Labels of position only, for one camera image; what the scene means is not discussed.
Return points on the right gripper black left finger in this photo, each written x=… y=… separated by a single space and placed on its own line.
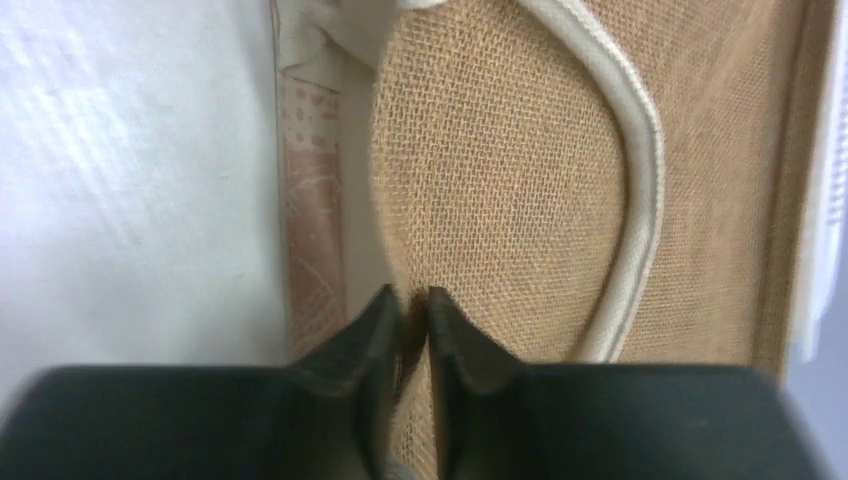
x=325 y=416

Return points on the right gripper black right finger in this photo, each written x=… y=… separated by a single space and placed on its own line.
x=498 y=417

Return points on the brown paper grocery bag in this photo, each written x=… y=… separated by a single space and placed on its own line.
x=590 y=180

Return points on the white plastic basket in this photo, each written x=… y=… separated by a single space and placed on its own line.
x=825 y=211

